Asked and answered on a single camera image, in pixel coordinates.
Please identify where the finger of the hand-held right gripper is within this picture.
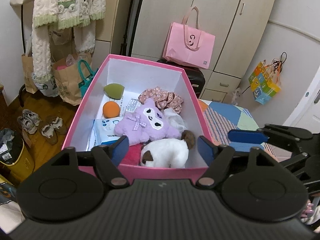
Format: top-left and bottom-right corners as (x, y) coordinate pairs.
(228, 124), (314, 144)
(229, 142), (313, 174)

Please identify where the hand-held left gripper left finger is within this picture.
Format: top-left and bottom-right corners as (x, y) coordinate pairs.
(50, 135), (130, 188)

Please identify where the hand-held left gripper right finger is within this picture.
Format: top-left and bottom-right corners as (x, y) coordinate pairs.
(196, 135), (268, 188)

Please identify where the red fluffy pompom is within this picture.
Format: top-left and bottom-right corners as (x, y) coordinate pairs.
(119, 145), (142, 166)

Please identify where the blue wet wipes packet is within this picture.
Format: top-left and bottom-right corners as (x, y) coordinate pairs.
(93, 116), (124, 147)

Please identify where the purple plush toy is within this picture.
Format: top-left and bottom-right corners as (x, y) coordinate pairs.
(114, 98), (183, 146)

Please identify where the orange makeup sponge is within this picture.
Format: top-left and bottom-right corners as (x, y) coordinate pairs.
(102, 101), (121, 119)

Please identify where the panda plush toy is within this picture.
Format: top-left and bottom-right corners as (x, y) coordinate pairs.
(139, 130), (195, 168)

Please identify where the white mesh scrunchie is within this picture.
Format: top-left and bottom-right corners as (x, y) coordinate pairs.
(164, 108), (188, 133)

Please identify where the pink cardboard box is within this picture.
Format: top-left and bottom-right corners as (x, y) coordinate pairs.
(61, 54), (213, 180)

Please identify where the green makeup sponge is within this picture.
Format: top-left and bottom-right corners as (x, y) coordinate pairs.
(103, 83), (125, 98)

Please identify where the floral pink scrunchie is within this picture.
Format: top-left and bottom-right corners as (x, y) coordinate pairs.
(138, 86), (184, 113)

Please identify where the person's right hand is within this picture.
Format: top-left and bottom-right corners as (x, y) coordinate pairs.
(301, 201), (317, 219)

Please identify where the small white hanging ornament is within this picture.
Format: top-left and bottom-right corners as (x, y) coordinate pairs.
(232, 87), (242, 105)

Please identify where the colourful gift bag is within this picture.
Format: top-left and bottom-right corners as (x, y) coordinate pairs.
(248, 52), (287, 105)

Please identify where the white door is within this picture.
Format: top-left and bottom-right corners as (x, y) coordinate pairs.
(282, 62), (320, 130)

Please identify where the black suitcase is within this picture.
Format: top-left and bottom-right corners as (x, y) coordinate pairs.
(156, 59), (206, 99)

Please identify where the teal bag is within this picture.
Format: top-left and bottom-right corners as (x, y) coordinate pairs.
(77, 59), (98, 98)

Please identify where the large brown paper bag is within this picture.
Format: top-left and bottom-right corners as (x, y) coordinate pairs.
(52, 55), (93, 105)

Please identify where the grey sneaker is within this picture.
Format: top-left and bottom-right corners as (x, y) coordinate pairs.
(17, 116), (37, 134)
(22, 109), (41, 125)

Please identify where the white green printed bag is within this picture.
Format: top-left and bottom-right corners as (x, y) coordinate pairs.
(34, 77), (59, 97)

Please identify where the yellow bin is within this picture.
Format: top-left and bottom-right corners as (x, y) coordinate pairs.
(0, 129), (35, 179)

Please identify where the pink tote bag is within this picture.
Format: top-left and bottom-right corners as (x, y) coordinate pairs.
(162, 6), (216, 69)

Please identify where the yellow patterned bedding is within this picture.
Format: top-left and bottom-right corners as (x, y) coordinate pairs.
(0, 175), (25, 230)

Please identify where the beige tall cabinet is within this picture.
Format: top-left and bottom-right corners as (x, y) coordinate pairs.
(94, 0), (133, 55)

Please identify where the grey wardrobe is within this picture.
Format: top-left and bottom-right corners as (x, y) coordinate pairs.
(130, 0), (279, 104)

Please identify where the black coat rack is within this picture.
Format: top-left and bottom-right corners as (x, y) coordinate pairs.
(19, 4), (32, 107)

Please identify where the fluffy white green robe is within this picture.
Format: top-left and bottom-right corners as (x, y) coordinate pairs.
(31, 0), (107, 84)

